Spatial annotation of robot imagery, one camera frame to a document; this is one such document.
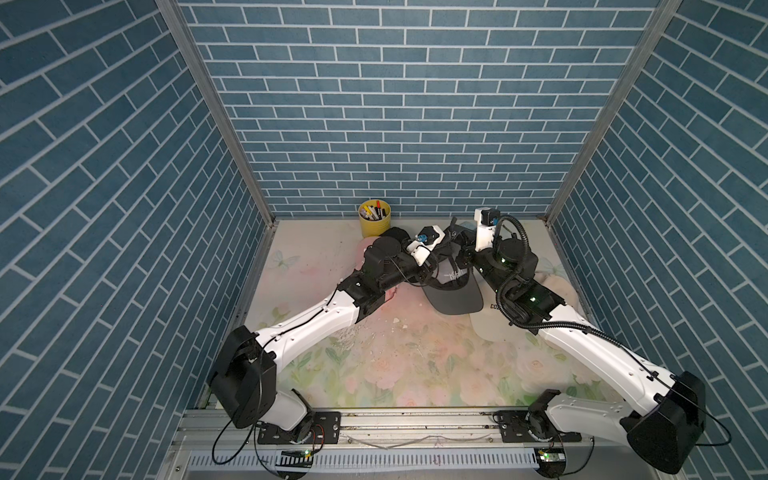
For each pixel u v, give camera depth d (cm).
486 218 59
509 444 73
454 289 82
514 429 74
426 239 60
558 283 92
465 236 69
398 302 97
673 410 38
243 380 41
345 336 89
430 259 64
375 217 108
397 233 105
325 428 73
